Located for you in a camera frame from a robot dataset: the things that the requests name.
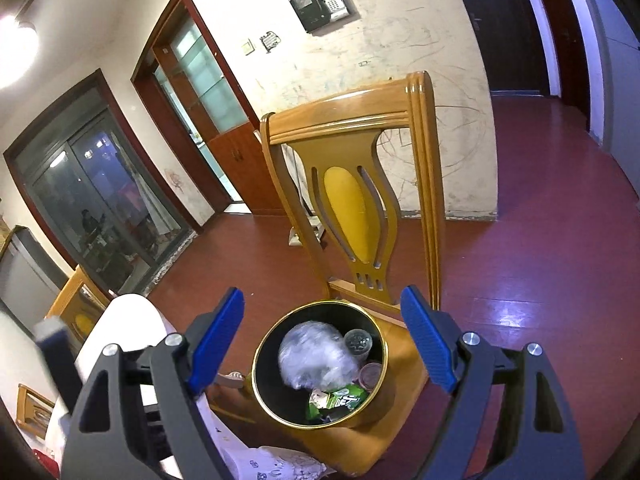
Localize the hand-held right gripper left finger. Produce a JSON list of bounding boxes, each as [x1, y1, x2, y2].
[[62, 287, 246, 480]]

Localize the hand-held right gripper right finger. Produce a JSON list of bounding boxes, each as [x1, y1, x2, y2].
[[400, 285, 586, 480]]

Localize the black bin with gold rim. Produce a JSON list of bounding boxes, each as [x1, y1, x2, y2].
[[251, 300, 390, 428]]

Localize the pink plastic bottle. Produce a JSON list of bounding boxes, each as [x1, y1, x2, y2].
[[359, 361, 387, 392]]

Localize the clear plastic cup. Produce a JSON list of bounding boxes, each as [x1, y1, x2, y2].
[[344, 329, 374, 362]]

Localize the clear plastic bag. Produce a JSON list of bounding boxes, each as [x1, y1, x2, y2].
[[277, 321, 361, 391]]

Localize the green packet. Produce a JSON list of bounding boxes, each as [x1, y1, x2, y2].
[[305, 382, 372, 422]]

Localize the grey cabinet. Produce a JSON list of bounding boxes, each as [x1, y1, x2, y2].
[[0, 225, 68, 333]]

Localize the white printed plastic sheet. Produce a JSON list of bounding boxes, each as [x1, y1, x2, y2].
[[197, 395, 341, 480]]

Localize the dark framed sliding glass door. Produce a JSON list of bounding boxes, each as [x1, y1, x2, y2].
[[5, 70, 196, 296]]

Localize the brown door with glass panes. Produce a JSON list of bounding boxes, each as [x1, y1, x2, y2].
[[150, 10, 283, 213]]

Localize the round ceiling lamp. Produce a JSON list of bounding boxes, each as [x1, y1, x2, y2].
[[0, 15, 40, 88]]

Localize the dark wooden door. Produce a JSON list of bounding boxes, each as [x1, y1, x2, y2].
[[444, 0, 551, 97], [525, 0, 591, 121]]

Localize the grey door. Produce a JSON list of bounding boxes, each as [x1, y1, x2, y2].
[[582, 0, 640, 156]]

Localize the wall intercom panel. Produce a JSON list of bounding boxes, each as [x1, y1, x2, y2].
[[289, 0, 357, 36]]

